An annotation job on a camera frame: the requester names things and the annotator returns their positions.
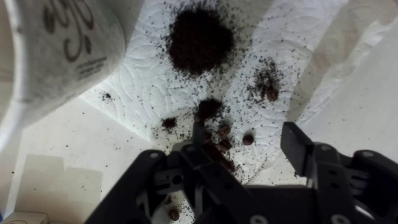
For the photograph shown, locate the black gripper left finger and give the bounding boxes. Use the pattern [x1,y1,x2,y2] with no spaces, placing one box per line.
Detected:
[84,119,266,224]

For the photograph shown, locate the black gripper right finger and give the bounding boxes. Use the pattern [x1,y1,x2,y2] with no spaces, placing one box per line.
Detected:
[279,121,398,224]

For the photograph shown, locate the white paper serviette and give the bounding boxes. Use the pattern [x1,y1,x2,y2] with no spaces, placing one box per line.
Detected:
[78,0,349,184]

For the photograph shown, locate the white paper cup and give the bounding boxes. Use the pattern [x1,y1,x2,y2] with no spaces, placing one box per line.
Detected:
[0,0,126,151]

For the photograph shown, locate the loose coffee bean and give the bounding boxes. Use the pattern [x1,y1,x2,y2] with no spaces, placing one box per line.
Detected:
[241,132,254,147]

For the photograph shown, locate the tiny coffee grounds clump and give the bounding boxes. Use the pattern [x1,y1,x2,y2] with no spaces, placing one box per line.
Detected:
[161,117,177,131]

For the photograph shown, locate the dark coffee grounds clump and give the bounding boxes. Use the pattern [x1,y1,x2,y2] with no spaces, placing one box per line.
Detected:
[195,97,226,121]

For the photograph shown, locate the scattered grounds with beans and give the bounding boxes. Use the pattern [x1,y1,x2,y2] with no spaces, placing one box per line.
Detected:
[247,60,284,106]

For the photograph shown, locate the ground coffee pile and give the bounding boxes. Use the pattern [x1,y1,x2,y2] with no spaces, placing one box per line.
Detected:
[165,5,235,76]

